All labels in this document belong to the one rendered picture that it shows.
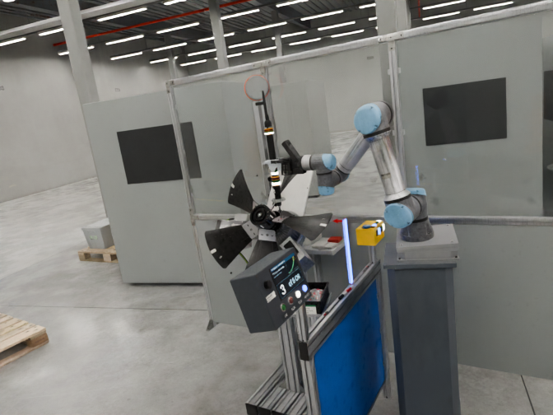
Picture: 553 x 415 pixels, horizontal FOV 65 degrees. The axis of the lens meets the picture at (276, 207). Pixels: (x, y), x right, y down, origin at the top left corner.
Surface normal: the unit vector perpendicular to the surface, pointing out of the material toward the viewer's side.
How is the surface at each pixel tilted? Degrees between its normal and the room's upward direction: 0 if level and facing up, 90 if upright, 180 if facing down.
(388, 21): 90
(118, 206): 90
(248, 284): 90
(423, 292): 90
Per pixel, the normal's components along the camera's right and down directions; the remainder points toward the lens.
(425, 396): -0.27, 0.25
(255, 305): -0.50, 0.26
